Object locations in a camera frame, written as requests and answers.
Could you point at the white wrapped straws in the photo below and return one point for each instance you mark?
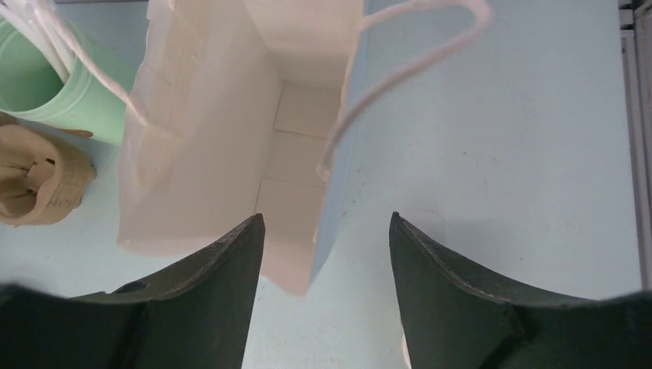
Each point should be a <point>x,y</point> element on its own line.
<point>32,20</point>

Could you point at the brown pulp cup carrier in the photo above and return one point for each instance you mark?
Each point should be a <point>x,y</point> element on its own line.
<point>43,178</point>

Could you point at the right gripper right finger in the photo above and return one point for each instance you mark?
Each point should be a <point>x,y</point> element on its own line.
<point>456,313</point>

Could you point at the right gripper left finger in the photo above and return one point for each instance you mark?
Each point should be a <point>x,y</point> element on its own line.
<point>195,313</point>

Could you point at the green cup holder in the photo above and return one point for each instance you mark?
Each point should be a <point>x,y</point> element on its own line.
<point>32,90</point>

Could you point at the light blue paper bag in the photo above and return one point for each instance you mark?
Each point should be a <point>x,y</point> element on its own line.
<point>202,149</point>

